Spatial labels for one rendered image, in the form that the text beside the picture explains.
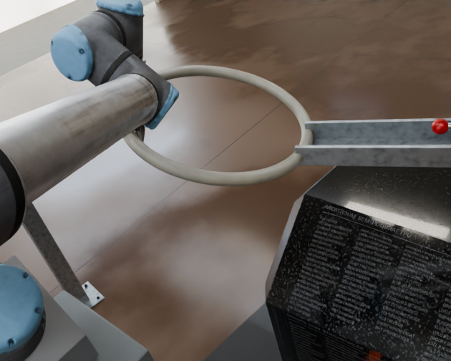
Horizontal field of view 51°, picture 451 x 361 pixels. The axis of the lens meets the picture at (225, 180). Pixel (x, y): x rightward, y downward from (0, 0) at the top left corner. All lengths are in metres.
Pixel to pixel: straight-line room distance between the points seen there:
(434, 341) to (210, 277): 1.48
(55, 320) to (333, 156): 0.74
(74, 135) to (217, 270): 2.05
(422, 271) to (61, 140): 0.98
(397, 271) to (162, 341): 1.34
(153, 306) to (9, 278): 1.64
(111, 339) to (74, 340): 0.11
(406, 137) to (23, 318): 0.89
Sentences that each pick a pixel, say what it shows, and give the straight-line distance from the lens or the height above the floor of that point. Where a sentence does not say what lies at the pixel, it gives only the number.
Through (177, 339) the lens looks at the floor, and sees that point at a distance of 2.33.
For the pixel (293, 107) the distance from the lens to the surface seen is 1.28.
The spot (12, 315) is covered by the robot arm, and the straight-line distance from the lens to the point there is 0.93.
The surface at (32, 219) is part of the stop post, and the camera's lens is 2.38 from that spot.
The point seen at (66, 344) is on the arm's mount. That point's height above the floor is 0.94.
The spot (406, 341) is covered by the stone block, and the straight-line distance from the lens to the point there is 1.31.
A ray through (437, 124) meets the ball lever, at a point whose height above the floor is 1.23.
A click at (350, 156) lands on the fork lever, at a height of 1.15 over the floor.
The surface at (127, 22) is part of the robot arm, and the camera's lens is 0.97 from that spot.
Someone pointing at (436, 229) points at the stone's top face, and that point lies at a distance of 1.30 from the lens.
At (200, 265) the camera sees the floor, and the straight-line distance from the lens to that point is 2.61.
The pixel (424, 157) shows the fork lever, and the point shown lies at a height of 1.14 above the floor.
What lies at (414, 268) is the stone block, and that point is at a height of 0.81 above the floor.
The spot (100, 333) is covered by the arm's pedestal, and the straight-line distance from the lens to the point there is 1.30.
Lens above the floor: 1.74
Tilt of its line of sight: 33 degrees down
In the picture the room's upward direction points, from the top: 16 degrees counter-clockwise
